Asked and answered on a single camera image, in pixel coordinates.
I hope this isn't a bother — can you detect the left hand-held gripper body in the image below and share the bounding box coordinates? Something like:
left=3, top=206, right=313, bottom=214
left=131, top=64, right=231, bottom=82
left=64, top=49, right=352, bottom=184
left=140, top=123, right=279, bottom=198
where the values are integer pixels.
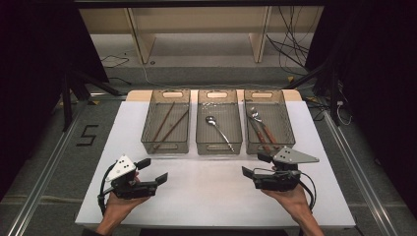
left=104, top=154, right=159, bottom=201

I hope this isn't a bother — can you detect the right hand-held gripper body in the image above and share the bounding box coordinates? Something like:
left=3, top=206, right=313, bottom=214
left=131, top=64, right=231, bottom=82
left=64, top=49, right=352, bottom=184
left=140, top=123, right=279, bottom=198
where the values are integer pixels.
left=253, top=146, right=321, bottom=193

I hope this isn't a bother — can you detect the smoky clear plastic bin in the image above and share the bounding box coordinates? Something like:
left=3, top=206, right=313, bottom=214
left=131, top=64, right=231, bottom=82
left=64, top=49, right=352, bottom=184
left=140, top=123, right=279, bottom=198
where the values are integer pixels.
left=243, top=88, right=296, bottom=155
left=141, top=88, right=192, bottom=155
left=195, top=88, right=244, bottom=155

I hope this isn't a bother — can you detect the brown wooden chopstick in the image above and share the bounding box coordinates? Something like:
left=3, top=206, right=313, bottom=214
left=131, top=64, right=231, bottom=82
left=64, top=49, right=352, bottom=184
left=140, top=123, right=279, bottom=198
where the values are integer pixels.
left=152, top=108, right=191, bottom=151
left=151, top=101, right=176, bottom=144

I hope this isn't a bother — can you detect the silver metal spoon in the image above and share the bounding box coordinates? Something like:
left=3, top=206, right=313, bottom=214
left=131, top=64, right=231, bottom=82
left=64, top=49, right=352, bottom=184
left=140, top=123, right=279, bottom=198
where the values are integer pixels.
left=205, top=115, right=236, bottom=153

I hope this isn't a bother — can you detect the person's right hand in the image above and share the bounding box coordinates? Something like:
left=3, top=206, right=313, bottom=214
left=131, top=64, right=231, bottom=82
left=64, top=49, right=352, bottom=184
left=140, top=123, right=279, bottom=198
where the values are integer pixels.
left=261, top=185, right=312, bottom=219

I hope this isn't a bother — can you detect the person's left hand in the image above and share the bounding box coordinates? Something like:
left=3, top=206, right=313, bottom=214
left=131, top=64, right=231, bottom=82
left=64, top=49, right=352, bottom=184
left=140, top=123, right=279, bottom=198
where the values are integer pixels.
left=105, top=191, right=151, bottom=217

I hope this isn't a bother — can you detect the black metal stand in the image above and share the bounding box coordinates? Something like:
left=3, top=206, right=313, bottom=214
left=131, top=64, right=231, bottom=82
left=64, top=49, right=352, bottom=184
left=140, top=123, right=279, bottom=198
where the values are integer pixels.
left=60, top=65, right=123, bottom=132
left=284, top=60, right=342, bottom=127

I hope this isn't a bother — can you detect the light wooden desk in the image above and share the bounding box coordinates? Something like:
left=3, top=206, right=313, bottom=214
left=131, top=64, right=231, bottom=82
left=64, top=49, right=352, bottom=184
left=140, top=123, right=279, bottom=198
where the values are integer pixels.
left=78, top=7, right=326, bottom=65

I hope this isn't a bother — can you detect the black curtain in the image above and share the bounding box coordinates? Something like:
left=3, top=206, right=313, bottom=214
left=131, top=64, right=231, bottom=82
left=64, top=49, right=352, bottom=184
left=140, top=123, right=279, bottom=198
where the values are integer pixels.
left=0, top=0, right=110, bottom=201
left=306, top=0, right=417, bottom=210

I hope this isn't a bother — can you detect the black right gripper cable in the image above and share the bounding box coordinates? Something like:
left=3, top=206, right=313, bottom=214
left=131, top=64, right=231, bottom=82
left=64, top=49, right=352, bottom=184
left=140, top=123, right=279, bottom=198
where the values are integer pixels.
left=296, top=170, right=319, bottom=211

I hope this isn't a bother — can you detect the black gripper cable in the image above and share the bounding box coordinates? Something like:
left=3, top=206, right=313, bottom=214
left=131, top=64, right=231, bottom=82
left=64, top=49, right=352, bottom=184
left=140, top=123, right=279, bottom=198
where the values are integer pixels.
left=296, top=170, right=319, bottom=211
left=96, top=161, right=118, bottom=216

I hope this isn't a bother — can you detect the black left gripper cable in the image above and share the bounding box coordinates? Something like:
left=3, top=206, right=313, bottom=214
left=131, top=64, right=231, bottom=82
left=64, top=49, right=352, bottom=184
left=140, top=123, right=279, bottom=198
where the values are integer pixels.
left=96, top=161, right=118, bottom=216

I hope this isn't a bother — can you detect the aluminium floor rail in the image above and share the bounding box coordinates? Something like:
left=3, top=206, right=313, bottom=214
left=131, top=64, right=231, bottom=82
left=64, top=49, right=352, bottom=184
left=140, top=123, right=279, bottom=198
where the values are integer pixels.
left=6, top=97, right=91, bottom=236
left=323, top=109, right=400, bottom=236

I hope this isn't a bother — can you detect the white cable with plug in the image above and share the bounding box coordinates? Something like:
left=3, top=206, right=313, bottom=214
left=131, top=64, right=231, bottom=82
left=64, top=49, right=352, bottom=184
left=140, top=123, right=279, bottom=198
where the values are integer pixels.
left=335, top=98, right=353, bottom=127

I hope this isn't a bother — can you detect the black floor cable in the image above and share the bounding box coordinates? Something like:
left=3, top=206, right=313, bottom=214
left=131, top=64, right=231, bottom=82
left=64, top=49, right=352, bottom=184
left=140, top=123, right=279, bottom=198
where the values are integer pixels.
left=99, top=54, right=131, bottom=69

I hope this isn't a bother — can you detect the bundle of black cables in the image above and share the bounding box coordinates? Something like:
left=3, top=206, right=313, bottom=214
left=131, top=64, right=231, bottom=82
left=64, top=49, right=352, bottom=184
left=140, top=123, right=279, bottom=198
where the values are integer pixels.
left=265, top=6, right=314, bottom=72

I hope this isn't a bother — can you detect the black overhead frame beam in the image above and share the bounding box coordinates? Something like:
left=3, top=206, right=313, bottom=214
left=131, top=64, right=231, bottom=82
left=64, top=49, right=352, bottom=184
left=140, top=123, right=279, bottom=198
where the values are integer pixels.
left=73, top=0, right=329, bottom=9

